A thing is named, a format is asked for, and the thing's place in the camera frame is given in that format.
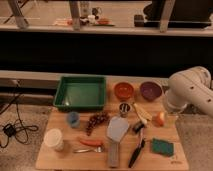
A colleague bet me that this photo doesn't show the light blue towel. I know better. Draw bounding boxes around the light blue towel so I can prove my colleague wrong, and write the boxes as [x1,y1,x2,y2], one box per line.
[107,116,129,142]

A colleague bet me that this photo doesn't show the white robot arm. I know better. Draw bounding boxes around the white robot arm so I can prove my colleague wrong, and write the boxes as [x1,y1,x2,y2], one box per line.
[163,66,213,117]

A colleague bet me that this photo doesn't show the orange bowl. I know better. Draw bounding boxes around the orange bowl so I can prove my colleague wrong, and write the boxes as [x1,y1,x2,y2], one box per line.
[114,82,134,101]

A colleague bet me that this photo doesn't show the purple bowl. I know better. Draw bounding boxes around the purple bowl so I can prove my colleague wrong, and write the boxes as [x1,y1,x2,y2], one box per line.
[140,81,162,101]

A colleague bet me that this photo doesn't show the small metal cup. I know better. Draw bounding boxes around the small metal cup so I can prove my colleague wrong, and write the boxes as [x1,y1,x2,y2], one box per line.
[119,103,131,117]

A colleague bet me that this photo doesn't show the green plastic tray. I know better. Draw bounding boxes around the green plastic tray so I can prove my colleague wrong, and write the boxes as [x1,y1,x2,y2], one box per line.
[53,76,106,111]

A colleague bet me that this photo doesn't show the bunch of dark grapes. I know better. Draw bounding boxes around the bunch of dark grapes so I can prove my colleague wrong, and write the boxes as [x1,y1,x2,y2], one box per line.
[86,112,109,136]

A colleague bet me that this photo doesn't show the yellow corn cob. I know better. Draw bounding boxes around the yellow corn cob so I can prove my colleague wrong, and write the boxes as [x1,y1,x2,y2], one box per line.
[133,103,152,125]

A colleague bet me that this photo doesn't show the blue plastic cup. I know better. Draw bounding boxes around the blue plastic cup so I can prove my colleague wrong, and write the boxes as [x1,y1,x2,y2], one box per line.
[67,111,80,128]

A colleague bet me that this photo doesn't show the wooden cutting board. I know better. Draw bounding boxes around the wooden cutting board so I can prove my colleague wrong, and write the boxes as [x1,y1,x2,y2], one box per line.
[35,82,190,171]

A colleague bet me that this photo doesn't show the orange carrot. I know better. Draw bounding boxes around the orange carrot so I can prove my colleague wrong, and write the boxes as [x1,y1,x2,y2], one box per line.
[78,138,103,147]

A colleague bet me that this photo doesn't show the grey rectangular block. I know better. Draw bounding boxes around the grey rectangular block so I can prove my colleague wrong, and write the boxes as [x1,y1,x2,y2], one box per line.
[108,141,119,168]

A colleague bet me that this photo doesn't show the silver metal fork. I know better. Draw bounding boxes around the silver metal fork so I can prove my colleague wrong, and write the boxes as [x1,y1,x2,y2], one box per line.
[73,147,104,153]

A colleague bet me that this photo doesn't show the white paper cup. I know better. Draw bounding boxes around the white paper cup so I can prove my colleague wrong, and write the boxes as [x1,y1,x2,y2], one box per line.
[44,128,64,151]

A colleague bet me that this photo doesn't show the green scrubbing sponge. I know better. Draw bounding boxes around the green scrubbing sponge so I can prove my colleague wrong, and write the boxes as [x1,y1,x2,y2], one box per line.
[151,138,174,157]

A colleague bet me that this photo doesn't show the black power adapter with cables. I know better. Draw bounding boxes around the black power adapter with cables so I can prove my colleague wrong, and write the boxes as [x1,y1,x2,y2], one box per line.
[0,85,39,149]

